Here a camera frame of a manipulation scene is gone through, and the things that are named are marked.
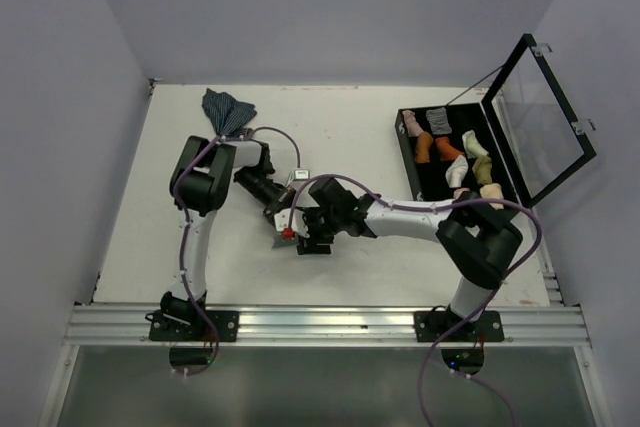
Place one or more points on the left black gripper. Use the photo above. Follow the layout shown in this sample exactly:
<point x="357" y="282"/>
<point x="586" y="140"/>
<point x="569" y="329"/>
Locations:
<point x="285" y="197"/>

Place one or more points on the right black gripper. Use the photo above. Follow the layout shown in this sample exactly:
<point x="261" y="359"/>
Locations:
<point x="323" y="246"/>

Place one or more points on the striped blue cloth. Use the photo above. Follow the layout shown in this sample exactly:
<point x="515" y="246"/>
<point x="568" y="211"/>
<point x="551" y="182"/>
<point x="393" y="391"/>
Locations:
<point x="229" y="117"/>

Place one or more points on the grey underwear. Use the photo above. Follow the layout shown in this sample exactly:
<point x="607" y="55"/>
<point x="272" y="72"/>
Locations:
<point x="282" y="242"/>

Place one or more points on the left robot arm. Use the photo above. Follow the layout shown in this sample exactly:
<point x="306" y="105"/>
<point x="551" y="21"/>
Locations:
<point x="199" y="186"/>

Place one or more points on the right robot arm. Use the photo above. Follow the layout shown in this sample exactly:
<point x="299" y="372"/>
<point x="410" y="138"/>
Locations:
<point x="480" y="240"/>

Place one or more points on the brown rolled sock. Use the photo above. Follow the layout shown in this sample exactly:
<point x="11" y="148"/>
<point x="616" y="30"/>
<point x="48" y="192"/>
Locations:
<point x="423" y="145"/>

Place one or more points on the pink rolled sock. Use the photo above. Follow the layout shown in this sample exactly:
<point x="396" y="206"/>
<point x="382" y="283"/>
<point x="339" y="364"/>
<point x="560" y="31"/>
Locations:
<point x="413" y="127"/>

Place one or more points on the white rolled sock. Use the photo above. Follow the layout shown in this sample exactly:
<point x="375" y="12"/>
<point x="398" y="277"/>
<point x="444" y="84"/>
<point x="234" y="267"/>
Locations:
<point x="456" y="172"/>

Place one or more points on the orange rolled sock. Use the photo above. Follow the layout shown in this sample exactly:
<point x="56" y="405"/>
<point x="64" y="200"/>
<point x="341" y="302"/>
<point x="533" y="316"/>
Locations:
<point x="447" y="152"/>

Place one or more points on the black storage box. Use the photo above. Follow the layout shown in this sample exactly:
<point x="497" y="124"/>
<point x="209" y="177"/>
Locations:
<point x="427" y="181"/>

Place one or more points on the grey striped rolled sock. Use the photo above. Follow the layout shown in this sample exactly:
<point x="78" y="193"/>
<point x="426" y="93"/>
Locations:
<point x="438" y="121"/>

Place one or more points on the olive rolled sock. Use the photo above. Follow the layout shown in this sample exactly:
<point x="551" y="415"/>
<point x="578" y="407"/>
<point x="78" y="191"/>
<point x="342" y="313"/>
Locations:
<point x="482" y="170"/>

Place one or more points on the pale green rolled sock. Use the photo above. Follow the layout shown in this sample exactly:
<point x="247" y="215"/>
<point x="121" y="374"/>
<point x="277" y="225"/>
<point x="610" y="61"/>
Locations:
<point x="472" y="146"/>

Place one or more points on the cream rolled sock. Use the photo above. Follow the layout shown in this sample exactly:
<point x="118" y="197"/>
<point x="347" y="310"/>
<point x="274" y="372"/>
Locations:
<point x="493" y="191"/>

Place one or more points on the glass box lid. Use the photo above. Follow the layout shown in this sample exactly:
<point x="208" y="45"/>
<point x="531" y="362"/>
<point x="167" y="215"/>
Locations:
<point x="541" y="140"/>

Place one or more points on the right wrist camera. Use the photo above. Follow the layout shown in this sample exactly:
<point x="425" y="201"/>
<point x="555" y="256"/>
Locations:
<point x="290" y="223"/>

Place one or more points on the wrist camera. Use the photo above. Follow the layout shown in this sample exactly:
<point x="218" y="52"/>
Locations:
<point x="298" y="176"/>
<point x="290" y="223"/>

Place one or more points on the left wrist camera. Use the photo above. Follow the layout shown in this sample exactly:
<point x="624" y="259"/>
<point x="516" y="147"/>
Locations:
<point x="298" y="176"/>

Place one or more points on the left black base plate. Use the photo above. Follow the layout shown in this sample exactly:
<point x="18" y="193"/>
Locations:
<point x="178" y="321"/>

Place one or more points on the aluminium rail frame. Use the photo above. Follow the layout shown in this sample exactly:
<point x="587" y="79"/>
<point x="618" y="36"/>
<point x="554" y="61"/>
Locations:
<point x="132" y="325"/>

